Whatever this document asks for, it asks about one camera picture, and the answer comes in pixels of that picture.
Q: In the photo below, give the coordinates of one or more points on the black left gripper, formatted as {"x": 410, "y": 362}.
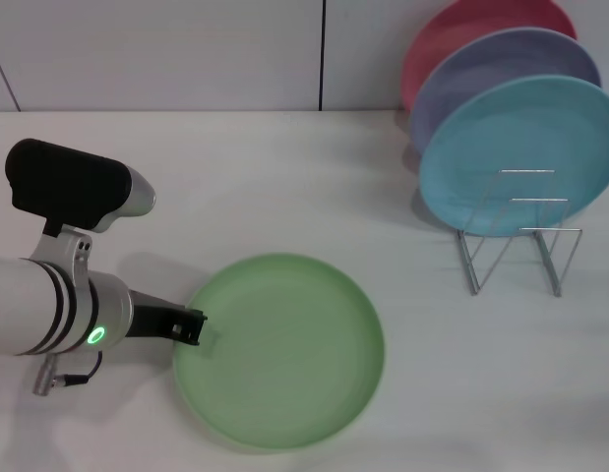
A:
{"x": 149, "y": 319}

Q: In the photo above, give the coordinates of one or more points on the green round plate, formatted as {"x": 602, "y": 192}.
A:
{"x": 284, "y": 354}

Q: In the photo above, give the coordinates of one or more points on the blue round plate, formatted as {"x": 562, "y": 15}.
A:
{"x": 520, "y": 133}

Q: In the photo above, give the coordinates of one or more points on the pink round plate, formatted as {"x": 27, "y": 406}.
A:
{"x": 446, "y": 34}

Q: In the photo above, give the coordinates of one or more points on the purple round plate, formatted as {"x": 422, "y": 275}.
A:
{"x": 486, "y": 66}

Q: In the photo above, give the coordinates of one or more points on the silver camera mount bracket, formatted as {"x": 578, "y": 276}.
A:
{"x": 68, "y": 251}

